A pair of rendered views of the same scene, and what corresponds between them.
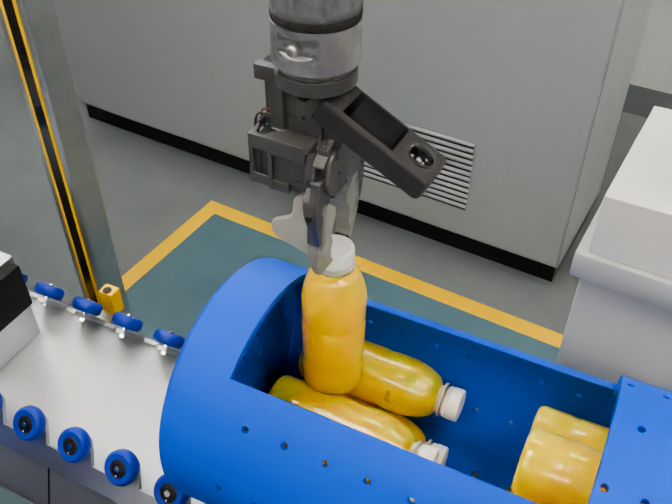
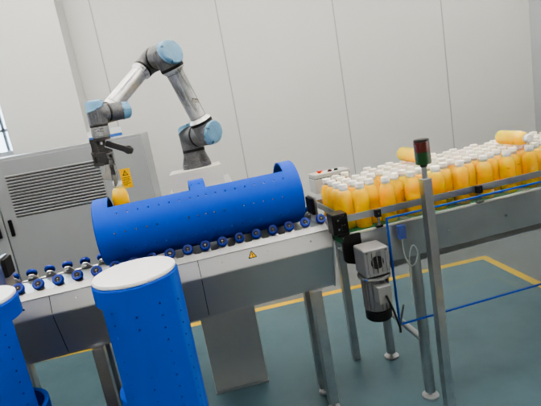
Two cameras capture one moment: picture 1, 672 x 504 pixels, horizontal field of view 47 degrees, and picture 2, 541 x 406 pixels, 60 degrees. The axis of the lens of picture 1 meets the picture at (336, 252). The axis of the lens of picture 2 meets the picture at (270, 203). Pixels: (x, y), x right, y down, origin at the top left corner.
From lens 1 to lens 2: 162 cm
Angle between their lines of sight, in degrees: 44
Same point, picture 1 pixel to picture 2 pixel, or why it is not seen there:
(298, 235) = (109, 176)
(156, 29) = not seen: outside the picture
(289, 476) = (130, 216)
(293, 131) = (101, 152)
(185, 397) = (97, 216)
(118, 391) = not seen: hidden behind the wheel
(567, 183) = not seen: hidden behind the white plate
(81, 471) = (63, 287)
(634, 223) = (178, 178)
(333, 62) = (106, 131)
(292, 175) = (104, 160)
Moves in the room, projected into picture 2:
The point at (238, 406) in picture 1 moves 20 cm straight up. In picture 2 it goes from (112, 210) to (100, 161)
